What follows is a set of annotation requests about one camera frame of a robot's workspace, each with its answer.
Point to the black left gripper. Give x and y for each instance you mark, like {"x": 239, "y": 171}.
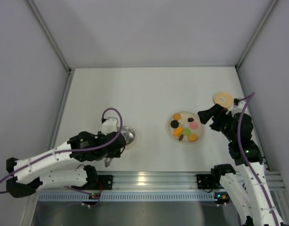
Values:
{"x": 119, "y": 144}

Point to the slotted grey cable duct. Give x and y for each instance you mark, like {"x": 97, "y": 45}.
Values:
{"x": 129, "y": 197}

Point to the steel-lined beige lunch box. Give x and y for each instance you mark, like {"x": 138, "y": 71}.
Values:
{"x": 130, "y": 137}

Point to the left aluminium frame post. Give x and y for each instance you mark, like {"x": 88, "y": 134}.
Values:
{"x": 43, "y": 26}

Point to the aluminium frame post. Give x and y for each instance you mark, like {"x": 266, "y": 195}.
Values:
{"x": 257, "y": 32}
{"x": 43, "y": 26}

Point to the green round cookie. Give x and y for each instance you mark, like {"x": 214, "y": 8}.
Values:
{"x": 186, "y": 131}

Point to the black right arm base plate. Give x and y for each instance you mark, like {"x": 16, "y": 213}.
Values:
{"x": 207, "y": 182}

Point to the beige lunch box lid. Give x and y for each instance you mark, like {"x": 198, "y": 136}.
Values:
{"x": 224, "y": 99}

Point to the beige round plate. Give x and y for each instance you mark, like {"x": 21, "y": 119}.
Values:
{"x": 185, "y": 115}

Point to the metal serving tongs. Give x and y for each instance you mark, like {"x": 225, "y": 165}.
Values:
{"x": 107, "y": 162}

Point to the aluminium front rail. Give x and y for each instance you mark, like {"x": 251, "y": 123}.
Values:
{"x": 158, "y": 181}

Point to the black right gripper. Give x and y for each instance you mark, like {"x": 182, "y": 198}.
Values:
{"x": 216, "y": 113}

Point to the orange fish-shaped cookie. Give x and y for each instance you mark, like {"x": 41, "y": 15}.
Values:
{"x": 178, "y": 131}

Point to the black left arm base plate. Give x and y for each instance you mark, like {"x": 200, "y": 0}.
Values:
{"x": 105, "y": 182}

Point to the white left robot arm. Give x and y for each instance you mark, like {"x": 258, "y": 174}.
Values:
{"x": 43, "y": 171}

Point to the yellow round biscuit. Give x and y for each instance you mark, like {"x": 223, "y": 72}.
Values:
{"x": 193, "y": 137}

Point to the right aluminium frame post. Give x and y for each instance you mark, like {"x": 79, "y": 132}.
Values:
{"x": 257, "y": 32}

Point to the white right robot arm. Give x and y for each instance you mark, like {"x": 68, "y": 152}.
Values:
{"x": 245, "y": 182}

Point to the pink round cookie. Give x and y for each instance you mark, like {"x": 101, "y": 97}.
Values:
{"x": 193, "y": 125}

